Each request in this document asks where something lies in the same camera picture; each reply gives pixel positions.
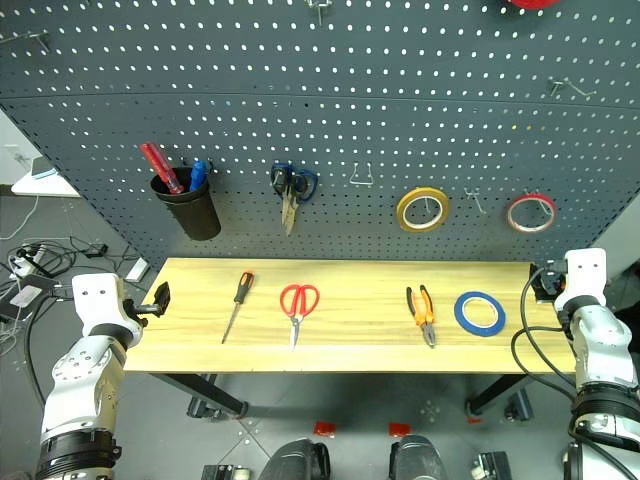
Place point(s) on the double metal peg hook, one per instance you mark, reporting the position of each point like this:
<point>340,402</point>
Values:
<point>319,6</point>

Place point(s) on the metal hook under red tape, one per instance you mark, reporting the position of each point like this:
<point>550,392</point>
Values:
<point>533,195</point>

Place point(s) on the black plastic cup holder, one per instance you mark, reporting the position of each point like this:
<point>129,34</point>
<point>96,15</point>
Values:
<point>196,212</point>

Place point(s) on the yellow tape roll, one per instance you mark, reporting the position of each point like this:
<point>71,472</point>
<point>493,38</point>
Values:
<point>406,200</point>

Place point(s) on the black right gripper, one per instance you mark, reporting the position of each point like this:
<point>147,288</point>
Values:
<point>556,282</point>

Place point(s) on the short metal peg hook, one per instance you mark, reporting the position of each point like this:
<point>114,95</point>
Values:
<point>476,199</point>

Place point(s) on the dark grey metal pegboard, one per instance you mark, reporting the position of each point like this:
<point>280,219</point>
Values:
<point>325,125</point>

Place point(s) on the white side desk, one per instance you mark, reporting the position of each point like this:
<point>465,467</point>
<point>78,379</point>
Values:
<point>45,187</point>

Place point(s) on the red round object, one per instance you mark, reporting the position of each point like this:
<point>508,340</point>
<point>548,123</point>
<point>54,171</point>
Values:
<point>532,3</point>

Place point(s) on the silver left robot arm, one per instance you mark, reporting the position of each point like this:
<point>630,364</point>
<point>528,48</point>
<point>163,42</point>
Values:
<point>82,380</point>

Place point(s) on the red floor marker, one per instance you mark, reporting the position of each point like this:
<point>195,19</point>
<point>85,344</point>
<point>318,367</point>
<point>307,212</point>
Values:
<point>400,429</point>
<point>324,429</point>

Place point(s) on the white flat box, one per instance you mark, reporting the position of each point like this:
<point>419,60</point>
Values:
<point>137,270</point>

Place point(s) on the black caster wheel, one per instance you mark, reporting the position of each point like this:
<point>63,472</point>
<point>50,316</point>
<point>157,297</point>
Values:
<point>225,472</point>
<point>492,467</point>

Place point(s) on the white power strip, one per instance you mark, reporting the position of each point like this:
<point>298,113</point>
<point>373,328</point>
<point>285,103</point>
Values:
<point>22,262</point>

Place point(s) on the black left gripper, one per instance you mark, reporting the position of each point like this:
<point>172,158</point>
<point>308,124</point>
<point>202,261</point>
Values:
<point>135,307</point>

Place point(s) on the black table leg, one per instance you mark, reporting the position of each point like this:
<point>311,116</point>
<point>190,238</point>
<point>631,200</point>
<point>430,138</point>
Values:
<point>495,392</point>
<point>210,390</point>

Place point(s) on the dark rounded shape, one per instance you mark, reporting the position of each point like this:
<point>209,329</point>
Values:
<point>417,460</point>
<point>295,462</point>

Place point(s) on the blue white object on desk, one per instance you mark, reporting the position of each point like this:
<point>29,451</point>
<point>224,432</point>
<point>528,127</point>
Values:
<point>44,173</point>

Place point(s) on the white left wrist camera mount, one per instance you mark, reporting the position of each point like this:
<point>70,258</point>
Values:
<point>97,305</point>

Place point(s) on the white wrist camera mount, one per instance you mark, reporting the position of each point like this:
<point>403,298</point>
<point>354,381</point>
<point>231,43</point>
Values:
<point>97,305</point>
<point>582,280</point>

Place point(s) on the blue tape roll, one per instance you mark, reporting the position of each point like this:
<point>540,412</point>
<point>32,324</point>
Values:
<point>462,317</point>

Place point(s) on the metal hook under yellow tape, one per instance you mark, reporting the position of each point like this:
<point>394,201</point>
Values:
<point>428,204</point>

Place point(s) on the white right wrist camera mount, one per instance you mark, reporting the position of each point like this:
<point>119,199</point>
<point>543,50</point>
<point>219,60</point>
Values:
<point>582,280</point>

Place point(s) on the red tape roll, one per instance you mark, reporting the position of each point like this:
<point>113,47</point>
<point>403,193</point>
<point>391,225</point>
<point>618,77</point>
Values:
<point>516,206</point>

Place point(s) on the long metal peg hook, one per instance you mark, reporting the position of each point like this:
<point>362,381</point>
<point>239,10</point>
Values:
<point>30,37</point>
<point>575,88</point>

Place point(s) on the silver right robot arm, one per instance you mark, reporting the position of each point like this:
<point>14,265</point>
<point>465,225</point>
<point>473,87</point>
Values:
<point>600,345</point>

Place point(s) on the black power adapter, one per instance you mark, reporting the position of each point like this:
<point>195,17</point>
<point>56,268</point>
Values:
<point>95,249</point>

